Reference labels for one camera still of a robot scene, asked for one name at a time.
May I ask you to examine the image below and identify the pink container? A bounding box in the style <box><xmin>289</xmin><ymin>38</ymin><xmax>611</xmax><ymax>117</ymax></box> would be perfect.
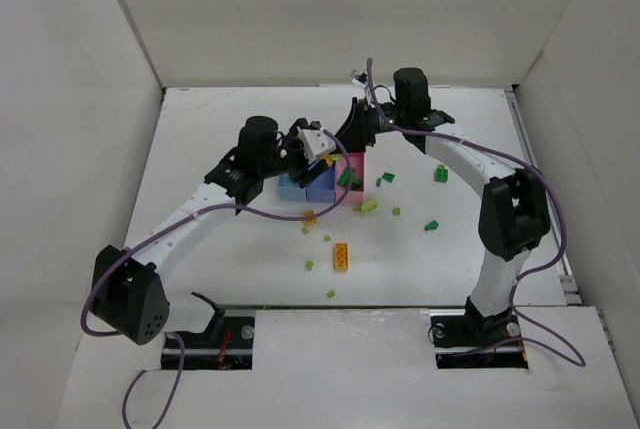
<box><xmin>334</xmin><ymin>152</ymin><xmax>365</xmax><ymax>206</ymax></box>

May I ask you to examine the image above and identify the yellow curved studded brick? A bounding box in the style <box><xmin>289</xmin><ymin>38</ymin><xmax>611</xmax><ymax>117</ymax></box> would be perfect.
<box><xmin>319</xmin><ymin>154</ymin><xmax>342</xmax><ymax>167</ymax></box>

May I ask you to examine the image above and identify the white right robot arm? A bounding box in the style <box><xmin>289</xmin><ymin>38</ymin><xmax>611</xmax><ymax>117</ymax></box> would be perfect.
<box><xmin>337</xmin><ymin>67</ymin><xmax>550</xmax><ymax>330</ymax></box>

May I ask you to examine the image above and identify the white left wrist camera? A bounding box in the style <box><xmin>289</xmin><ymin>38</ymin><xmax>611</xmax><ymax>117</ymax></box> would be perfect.
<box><xmin>297</xmin><ymin>122</ymin><xmax>336</xmax><ymax>163</ymax></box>

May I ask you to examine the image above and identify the dark green 2x2 brick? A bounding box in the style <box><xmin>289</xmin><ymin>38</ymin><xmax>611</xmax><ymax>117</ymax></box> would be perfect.
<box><xmin>434</xmin><ymin>166</ymin><xmax>449</xmax><ymax>183</ymax></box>

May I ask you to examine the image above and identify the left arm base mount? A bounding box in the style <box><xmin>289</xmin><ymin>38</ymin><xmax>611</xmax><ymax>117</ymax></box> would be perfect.
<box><xmin>160</xmin><ymin>292</ymin><xmax>256</xmax><ymax>371</ymax></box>

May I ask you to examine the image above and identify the dark green plate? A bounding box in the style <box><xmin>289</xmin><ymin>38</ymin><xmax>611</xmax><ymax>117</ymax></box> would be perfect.
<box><xmin>336</xmin><ymin>168</ymin><xmax>359</xmax><ymax>188</ymax></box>

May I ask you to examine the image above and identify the purple blue container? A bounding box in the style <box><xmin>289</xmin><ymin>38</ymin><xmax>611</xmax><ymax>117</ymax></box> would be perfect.
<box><xmin>306</xmin><ymin>165</ymin><xmax>336</xmax><ymax>204</ymax></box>

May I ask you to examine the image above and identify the dark green heart brick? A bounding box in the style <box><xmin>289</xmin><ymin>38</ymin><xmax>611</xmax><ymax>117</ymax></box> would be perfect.
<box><xmin>350</xmin><ymin>178</ymin><xmax>363</xmax><ymax>191</ymax></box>

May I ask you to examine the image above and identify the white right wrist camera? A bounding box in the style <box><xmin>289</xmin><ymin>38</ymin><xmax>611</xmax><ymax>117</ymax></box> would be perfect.
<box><xmin>349</xmin><ymin>70</ymin><xmax>369</xmax><ymax>89</ymax></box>

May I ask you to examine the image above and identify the pale green curved brick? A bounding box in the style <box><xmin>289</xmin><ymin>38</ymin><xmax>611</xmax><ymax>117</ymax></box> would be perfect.
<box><xmin>359</xmin><ymin>198</ymin><xmax>378</xmax><ymax>215</ymax></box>

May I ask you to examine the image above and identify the yellow square brick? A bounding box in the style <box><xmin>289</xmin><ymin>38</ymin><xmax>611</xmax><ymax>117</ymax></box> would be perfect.
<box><xmin>301</xmin><ymin>210</ymin><xmax>318</xmax><ymax>226</ymax></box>

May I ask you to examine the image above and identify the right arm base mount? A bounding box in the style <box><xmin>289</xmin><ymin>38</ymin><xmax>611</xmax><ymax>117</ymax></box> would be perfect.
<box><xmin>427</xmin><ymin>299</ymin><xmax>529</xmax><ymax>369</ymax></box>

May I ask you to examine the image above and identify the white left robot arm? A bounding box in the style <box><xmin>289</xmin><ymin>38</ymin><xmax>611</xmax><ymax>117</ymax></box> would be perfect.
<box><xmin>80</xmin><ymin>116</ymin><xmax>345</xmax><ymax>346</ymax></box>

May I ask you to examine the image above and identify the dark green curved brick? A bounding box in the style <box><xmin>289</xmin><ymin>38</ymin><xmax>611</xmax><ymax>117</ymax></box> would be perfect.
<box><xmin>382</xmin><ymin>172</ymin><xmax>395</xmax><ymax>183</ymax></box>

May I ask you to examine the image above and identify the dark green slope brick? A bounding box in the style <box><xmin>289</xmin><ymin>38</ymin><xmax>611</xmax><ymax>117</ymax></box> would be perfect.
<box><xmin>424</xmin><ymin>220</ymin><xmax>440</xmax><ymax>231</ymax></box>

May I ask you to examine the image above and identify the yellow long 2x3 brick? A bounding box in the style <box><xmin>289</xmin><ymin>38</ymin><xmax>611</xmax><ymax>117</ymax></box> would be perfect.
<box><xmin>334</xmin><ymin>243</ymin><xmax>349</xmax><ymax>272</ymax></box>

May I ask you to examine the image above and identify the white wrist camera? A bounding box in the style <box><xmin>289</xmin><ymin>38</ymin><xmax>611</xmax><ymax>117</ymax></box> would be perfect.
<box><xmin>349</xmin><ymin>70</ymin><xmax>369</xmax><ymax>89</ymax></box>
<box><xmin>297</xmin><ymin>122</ymin><xmax>336</xmax><ymax>163</ymax></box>

